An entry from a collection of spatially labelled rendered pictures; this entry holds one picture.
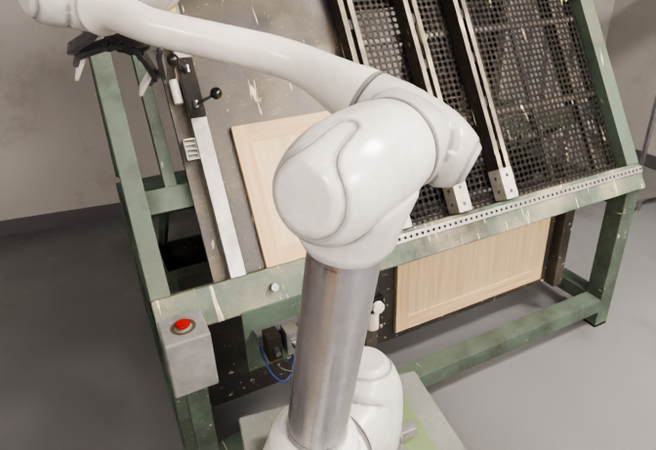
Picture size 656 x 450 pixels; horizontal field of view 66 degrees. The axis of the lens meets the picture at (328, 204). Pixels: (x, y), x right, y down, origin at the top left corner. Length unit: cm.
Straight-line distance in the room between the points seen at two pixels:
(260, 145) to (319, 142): 123
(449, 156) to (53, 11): 61
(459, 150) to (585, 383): 217
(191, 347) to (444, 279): 135
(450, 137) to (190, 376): 103
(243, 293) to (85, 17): 103
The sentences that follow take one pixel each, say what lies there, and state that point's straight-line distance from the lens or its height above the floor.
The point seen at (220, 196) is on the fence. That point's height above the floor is 113.
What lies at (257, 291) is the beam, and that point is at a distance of 167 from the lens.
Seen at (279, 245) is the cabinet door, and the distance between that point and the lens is 172.
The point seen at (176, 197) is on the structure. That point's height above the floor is 112.
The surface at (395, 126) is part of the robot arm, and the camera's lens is 58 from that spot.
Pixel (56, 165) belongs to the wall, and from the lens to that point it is 430.
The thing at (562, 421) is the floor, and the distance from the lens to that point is 255.
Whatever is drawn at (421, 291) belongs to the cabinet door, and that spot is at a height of 43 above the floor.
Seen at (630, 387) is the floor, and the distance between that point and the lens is 281.
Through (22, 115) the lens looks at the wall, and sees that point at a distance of 422.
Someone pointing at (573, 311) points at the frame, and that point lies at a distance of 286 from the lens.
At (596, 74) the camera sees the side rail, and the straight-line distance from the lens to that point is 273.
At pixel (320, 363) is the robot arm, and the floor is 130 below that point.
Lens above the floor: 180
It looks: 26 degrees down
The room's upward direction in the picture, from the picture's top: 2 degrees counter-clockwise
